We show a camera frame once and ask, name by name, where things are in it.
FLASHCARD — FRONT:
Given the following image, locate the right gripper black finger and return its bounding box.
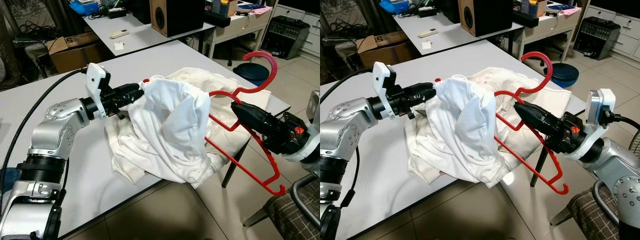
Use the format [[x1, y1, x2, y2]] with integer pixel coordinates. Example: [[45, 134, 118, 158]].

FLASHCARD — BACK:
[[231, 101, 276, 128], [513, 101, 558, 127], [516, 111, 557, 140], [234, 111, 275, 141]]

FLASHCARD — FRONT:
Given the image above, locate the white T-shirt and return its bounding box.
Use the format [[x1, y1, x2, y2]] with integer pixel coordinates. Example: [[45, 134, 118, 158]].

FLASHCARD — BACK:
[[430, 74, 512, 184], [120, 75, 214, 184]]

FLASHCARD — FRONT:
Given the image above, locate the red plastic hanger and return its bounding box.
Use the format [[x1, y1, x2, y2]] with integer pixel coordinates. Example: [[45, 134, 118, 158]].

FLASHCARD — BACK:
[[142, 51, 288, 197], [435, 51, 571, 196]]

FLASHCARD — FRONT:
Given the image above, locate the black table leg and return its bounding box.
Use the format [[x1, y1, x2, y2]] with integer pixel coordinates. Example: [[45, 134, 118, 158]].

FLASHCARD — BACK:
[[530, 145, 551, 188], [221, 131, 254, 189]]

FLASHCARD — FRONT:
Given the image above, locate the blue round stool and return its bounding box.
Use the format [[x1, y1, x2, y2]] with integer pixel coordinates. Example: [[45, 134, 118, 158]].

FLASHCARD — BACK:
[[232, 63, 274, 87], [550, 62, 581, 89]]

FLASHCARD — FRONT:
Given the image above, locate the cream striped garment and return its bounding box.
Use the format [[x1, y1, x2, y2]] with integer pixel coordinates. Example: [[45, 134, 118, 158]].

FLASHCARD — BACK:
[[404, 66, 574, 190], [104, 66, 274, 191]]

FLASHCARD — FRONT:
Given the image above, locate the cardboard box with numeral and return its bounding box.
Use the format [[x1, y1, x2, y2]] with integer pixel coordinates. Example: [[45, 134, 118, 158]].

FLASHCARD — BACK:
[[356, 32, 414, 69], [46, 32, 104, 74]]

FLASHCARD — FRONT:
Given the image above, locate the grey desk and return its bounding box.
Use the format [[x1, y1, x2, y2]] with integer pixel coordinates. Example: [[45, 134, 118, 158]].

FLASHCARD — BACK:
[[82, 10, 217, 57], [394, 10, 524, 57]]

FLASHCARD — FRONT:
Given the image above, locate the black desktop machine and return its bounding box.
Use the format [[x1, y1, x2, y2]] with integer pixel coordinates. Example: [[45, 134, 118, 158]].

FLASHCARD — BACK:
[[261, 15, 311, 61], [572, 16, 623, 62]]

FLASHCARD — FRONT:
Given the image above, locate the brown wooden speaker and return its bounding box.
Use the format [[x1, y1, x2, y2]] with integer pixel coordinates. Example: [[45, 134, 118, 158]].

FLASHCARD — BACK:
[[458, 0, 514, 38], [150, 0, 207, 39]]

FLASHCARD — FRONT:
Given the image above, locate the blue plastic box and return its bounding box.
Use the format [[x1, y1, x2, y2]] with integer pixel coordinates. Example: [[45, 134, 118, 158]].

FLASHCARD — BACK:
[[69, 0, 100, 16], [378, 0, 410, 15]]

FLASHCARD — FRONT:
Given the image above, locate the white desk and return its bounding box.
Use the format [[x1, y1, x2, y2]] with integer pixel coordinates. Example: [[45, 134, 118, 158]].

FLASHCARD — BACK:
[[515, 2, 584, 60], [205, 2, 274, 60]]

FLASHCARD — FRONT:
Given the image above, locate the black soundbar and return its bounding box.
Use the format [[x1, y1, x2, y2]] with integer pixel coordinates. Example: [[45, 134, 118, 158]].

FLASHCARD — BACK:
[[512, 10, 541, 29], [204, 10, 232, 29]]

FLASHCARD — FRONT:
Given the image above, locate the white drawer cabinet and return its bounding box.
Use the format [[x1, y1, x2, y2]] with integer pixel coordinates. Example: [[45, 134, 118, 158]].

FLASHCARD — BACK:
[[582, 4, 640, 65]]

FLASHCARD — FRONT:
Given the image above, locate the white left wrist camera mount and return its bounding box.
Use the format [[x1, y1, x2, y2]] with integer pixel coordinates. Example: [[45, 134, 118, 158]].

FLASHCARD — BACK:
[[85, 63, 113, 121], [372, 62, 399, 121]]

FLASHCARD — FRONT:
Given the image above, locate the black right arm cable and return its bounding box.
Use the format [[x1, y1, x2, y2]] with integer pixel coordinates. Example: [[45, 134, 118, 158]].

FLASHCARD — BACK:
[[605, 113, 640, 132]]

